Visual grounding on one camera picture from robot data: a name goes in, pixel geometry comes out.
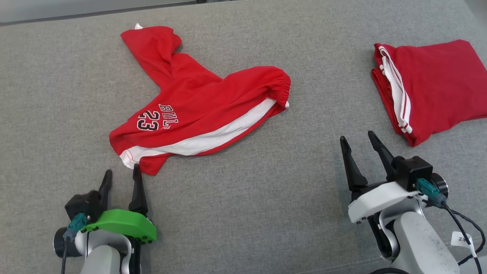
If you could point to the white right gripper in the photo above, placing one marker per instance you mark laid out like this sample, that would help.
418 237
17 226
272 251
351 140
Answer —
376 199

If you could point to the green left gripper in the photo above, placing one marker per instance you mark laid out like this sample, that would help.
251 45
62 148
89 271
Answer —
123 224

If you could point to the red Bulls 23 shorts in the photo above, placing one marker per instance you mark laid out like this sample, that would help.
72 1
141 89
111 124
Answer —
437 83

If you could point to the red basketball shorts number 23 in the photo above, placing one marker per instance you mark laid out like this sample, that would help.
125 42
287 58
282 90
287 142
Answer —
205 99

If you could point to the black round robot base part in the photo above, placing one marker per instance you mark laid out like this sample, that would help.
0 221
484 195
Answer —
390 271

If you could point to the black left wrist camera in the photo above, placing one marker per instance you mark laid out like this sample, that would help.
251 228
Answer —
81 203

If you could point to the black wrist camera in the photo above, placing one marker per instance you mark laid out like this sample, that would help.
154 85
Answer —
412 171
81 203

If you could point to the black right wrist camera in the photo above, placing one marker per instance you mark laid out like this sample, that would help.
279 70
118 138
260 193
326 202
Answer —
412 171

